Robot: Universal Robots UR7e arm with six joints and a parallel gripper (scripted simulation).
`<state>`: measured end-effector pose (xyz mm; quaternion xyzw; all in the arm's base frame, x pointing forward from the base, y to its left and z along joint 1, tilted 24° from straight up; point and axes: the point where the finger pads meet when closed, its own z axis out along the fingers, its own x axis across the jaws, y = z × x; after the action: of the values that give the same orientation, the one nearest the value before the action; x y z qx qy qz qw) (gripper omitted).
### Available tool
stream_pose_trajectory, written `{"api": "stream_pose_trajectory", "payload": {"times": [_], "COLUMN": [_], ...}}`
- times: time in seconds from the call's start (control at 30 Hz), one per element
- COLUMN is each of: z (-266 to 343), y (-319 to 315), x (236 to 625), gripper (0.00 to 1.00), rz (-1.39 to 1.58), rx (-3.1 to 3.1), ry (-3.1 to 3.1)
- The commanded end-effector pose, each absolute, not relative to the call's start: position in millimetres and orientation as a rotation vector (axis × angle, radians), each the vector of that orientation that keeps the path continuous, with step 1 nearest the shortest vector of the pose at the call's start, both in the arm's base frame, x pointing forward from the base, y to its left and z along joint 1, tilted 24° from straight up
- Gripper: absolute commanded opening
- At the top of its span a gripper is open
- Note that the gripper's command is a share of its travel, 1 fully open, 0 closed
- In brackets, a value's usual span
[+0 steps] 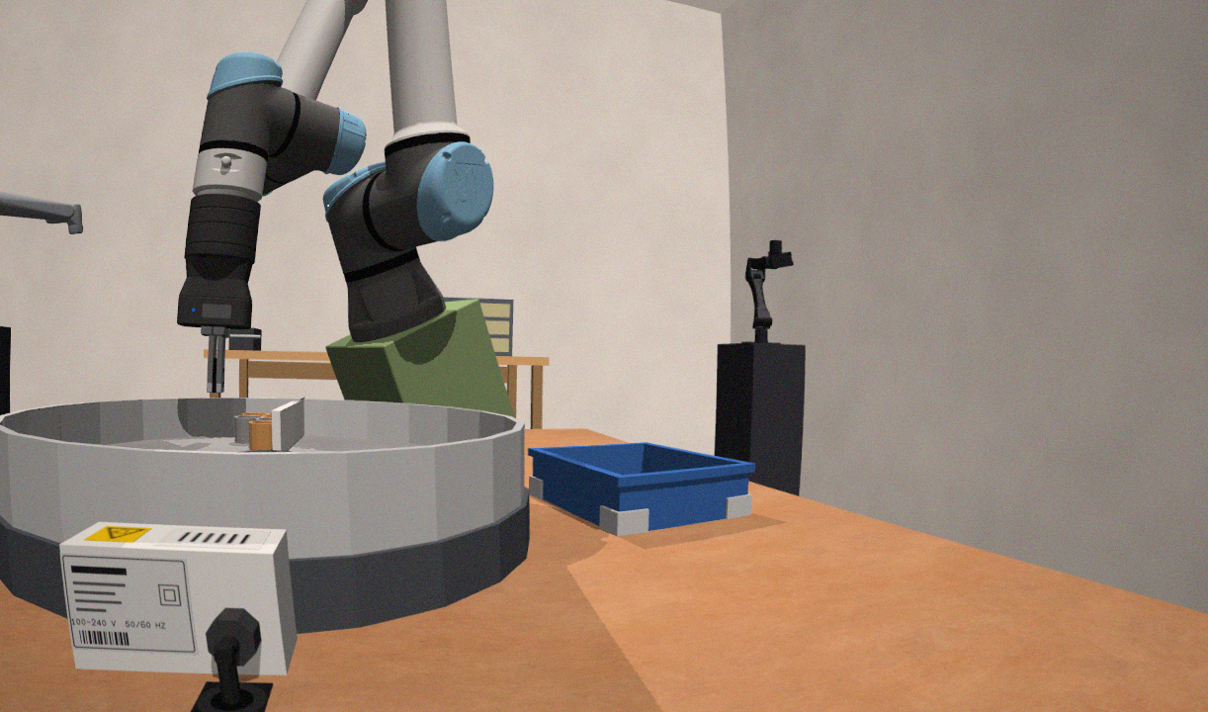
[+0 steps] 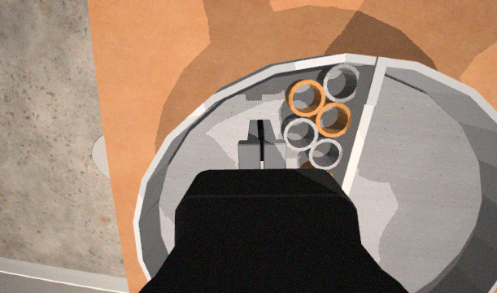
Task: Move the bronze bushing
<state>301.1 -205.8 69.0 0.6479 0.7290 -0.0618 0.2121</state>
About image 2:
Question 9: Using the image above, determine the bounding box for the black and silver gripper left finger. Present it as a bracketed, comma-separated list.
[238, 120, 261, 169]

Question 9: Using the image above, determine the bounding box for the bronze bushing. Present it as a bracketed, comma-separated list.
[300, 160, 333, 176]
[310, 99, 351, 138]
[286, 80, 325, 116]

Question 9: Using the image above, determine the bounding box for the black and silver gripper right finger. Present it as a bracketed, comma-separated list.
[260, 120, 287, 169]

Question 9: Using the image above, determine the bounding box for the grey metal bushing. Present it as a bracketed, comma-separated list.
[316, 64, 361, 103]
[304, 132, 342, 170]
[281, 114, 318, 151]

